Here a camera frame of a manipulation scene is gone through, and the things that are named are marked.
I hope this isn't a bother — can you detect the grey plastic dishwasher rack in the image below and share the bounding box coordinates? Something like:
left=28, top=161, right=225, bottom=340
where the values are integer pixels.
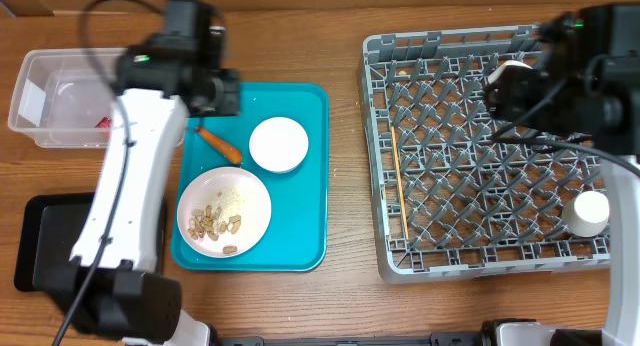
left=359, top=25, right=610, bottom=284

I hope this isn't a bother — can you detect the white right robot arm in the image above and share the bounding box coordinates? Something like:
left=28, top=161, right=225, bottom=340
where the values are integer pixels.
left=485, top=54, right=639, bottom=345

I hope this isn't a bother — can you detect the clear plastic bin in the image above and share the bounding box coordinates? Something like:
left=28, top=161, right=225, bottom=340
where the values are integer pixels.
left=8, top=48, right=112, bottom=149

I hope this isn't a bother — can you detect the teal plastic tray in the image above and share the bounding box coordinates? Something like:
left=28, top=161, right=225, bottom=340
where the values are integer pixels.
left=171, top=82, right=329, bottom=272

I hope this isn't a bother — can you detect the white bowl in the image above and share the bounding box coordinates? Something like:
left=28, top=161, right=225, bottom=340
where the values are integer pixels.
left=487, top=59, right=534, bottom=87

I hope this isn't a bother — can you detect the pink plate with peanuts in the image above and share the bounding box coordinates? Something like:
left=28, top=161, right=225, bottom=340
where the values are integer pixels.
left=176, top=167, right=272, bottom=259

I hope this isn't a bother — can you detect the wooden chopstick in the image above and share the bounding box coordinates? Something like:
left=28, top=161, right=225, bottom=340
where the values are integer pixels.
left=390, top=126, right=409, bottom=241

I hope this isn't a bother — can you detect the orange carrot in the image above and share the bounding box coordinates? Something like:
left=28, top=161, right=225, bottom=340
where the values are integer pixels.
left=195, top=127, right=243, bottom=165

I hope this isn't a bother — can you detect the black tray bin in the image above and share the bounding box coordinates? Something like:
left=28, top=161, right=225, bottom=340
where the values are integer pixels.
left=14, top=193, right=167, bottom=292

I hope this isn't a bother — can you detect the white cup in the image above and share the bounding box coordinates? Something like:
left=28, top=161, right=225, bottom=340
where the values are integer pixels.
left=561, top=191, right=610, bottom=237

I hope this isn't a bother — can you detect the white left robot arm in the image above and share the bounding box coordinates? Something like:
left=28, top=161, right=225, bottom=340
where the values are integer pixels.
left=37, top=27, right=239, bottom=345

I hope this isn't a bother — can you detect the pink bowl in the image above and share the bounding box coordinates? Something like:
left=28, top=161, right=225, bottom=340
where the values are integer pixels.
left=249, top=117, right=309, bottom=173

